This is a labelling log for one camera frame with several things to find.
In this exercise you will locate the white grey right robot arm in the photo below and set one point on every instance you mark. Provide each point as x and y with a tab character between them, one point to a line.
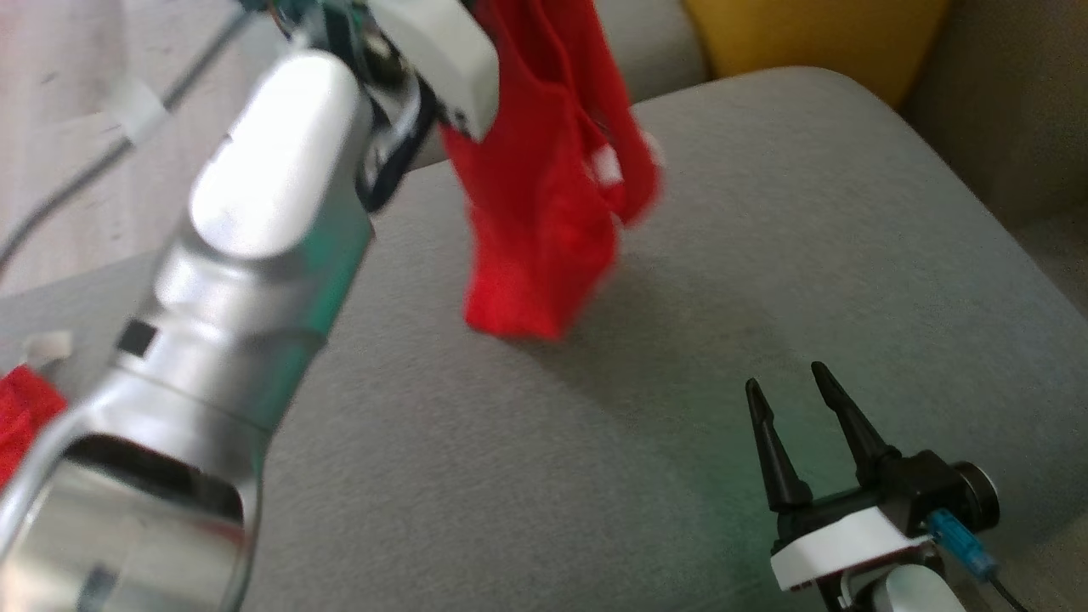
914	595

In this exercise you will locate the large grey sofa seat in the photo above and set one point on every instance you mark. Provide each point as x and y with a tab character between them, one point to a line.
680	297

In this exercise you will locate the wide yellow sofa back cushion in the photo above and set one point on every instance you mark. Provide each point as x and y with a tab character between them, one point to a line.
807	34

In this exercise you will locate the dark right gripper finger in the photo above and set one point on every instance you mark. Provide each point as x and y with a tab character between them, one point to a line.
854	425
778	459

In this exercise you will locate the plain red garment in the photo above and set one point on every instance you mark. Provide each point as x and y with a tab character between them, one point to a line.
535	212

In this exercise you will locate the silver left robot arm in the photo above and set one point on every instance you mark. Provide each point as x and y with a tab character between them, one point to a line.
255	212

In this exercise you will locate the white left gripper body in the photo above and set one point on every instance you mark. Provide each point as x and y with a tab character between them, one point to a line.
442	51

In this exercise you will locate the medium grey sofa seat cushion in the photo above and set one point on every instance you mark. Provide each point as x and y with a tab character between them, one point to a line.
654	42

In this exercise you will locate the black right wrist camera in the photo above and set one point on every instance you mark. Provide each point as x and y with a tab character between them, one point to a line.
926	489

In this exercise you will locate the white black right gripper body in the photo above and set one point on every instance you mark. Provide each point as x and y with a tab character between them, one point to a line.
841	535

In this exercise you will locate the white floor tape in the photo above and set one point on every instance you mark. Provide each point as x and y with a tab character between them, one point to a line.
136	109

